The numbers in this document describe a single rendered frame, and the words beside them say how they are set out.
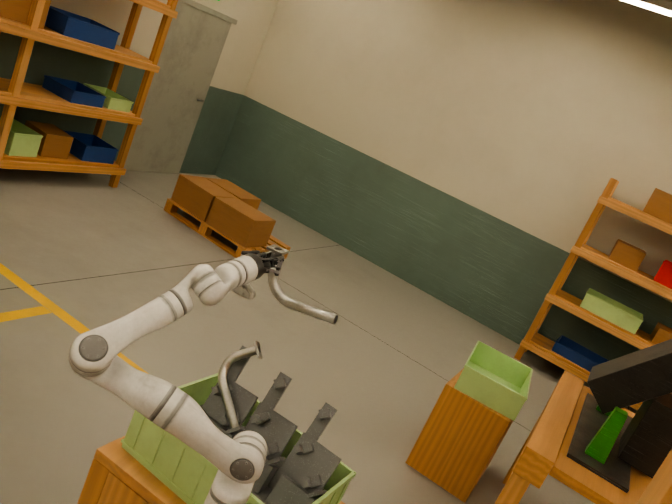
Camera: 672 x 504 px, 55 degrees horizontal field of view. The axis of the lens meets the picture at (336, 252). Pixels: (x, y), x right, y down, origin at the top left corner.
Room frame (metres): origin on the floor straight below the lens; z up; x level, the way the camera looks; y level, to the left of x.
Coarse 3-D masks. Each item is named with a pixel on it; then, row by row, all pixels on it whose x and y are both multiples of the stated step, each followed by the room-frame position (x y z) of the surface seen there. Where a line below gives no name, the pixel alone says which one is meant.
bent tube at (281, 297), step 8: (272, 248) 1.77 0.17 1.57; (280, 248) 1.80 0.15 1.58; (272, 256) 1.77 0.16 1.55; (272, 272) 1.77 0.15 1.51; (272, 280) 1.78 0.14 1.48; (272, 288) 1.77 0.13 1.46; (280, 288) 1.78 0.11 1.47; (280, 296) 1.77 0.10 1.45; (288, 304) 1.75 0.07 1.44; (296, 304) 1.75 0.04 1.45; (304, 304) 1.75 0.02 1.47; (304, 312) 1.73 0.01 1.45; (312, 312) 1.73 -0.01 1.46; (320, 312) 1.72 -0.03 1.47; (328, 312) 1.72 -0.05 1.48; (328, 320) 1.71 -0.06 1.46; (336, 320) 1.73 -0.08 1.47
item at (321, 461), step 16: (320, 416) 1.85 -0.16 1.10; (304, 432) 1.85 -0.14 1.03; (320, 432) 1.84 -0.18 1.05; (320, 448) 1.81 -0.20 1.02; (288, 464) 1.79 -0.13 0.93; (304, 464) 1.79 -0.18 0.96; (320, 464) 1.78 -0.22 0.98; (336, 464) 1.78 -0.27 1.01; (272, 480) 1.77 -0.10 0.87; (288, 480) 1.72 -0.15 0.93; (272, 496) 1.69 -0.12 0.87; (288, 496) 1.69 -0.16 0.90; (304, 496) 1.69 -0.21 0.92
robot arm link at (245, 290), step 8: (240, 256) 1.64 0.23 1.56; (248, 256) 1.64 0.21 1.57; (248, 264) 1.61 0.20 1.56; (256, 264) 1.63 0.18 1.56; (248, 272) 1.59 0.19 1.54; (256, 272) 1.62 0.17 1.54; (248, 280) 1.60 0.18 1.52; (240, 288) 1.63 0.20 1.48; (248, 288) 1.62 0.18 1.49; (248, 296) 1.62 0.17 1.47
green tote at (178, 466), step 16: (192, 384) 1.96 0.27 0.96; (208, 384) 2.05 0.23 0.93; (128, 432) 1.73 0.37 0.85; (144, 432) 1.71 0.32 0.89; (160, 432) 1.69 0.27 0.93; (128, 448) 1.72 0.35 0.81; (144, 448) 1.70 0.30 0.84; (160, 448) 1.68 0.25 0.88; (176, 448) 1.66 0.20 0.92; (288, 448) 1.95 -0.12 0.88; (144, 464) 1.69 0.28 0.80; (160, 464) 1.67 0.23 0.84; (176, 464) 1.65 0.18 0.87; (192, 464) 1.63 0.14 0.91; (208, 464) 1.61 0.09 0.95; (160, 480) 1.66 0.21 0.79; (176, 480) 1.64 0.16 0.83; (192, 480) 1.62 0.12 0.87; (208, 480) 1.60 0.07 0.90; (336, 480) 1.87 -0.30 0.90; (192, 496) 1.61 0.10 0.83; (336, 496) 1.79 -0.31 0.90
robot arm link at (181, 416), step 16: (176, 400) 1.26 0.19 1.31; (192, 400) 1.29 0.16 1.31; (160, 416) 1.24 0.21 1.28; (176, 416) 1.25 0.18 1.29; (192, 416) 1.26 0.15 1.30; (176, 432) 1.25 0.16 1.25; (192, 432) 1.25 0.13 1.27; (208, 432) 1.25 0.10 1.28; (192, 448) 1.26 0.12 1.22; (208, 448) 1.25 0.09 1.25; (224, 448) 1.25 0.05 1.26; (240, 448) 1.26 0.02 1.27; (256, 448) 1.28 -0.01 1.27; (224, 464) 1.25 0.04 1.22; (240, 464) 1.25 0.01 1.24; (256, 464) 1.26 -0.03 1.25; (240, 480) 1.25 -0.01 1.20
